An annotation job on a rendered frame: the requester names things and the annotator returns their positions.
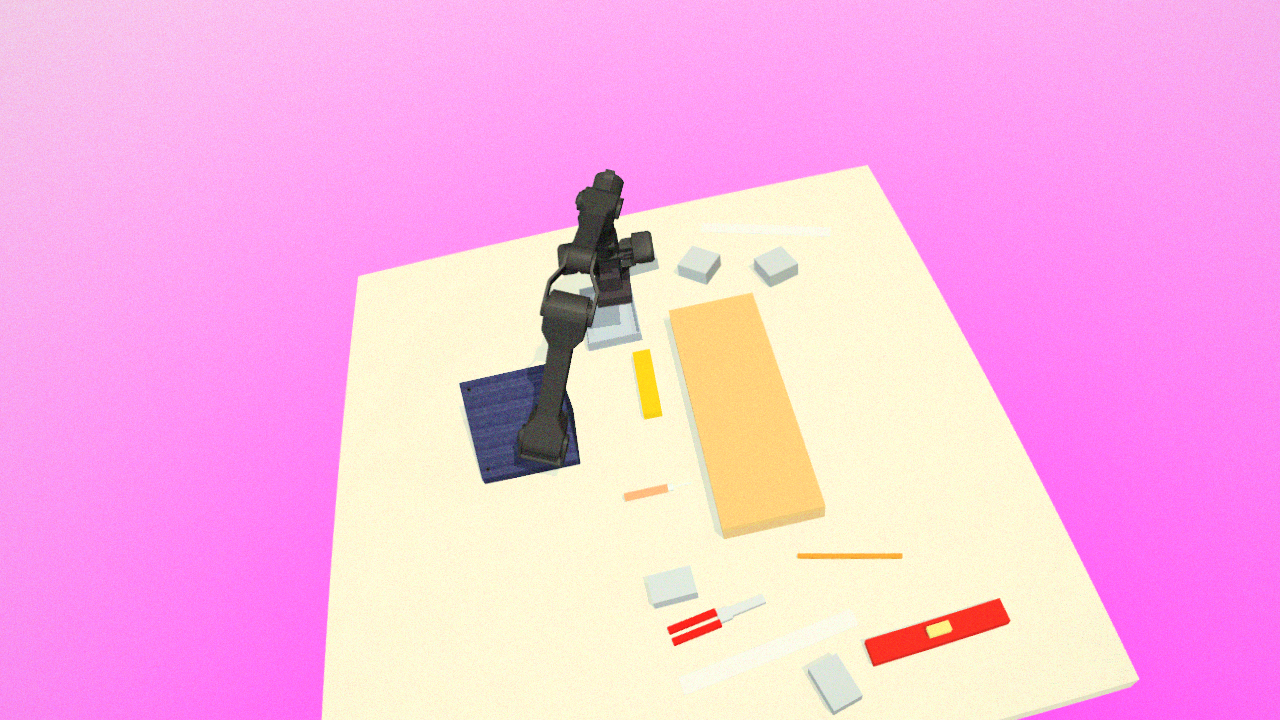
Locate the red flat bar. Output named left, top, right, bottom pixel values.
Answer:
left=864, top=598, right=1010, bottom=667

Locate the orange thin bar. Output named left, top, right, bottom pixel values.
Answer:
left=797, top=553, right=902, bottom=559

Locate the yellow flat bar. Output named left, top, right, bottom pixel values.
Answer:
left=632, top=348, right=663, bottom=420

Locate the tan rectangular panel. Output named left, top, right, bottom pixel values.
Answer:
left=669, top=292, right=826, bottom=539

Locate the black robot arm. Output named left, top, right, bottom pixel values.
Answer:
left=517, top=169, right=625, bottom=468

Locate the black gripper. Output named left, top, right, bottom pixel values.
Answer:
left=556, top=231, right=655, bottom=277

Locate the awl with tan handle and thin metal point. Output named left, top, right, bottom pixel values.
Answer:
left=625, top=480, right=692, bottom=501

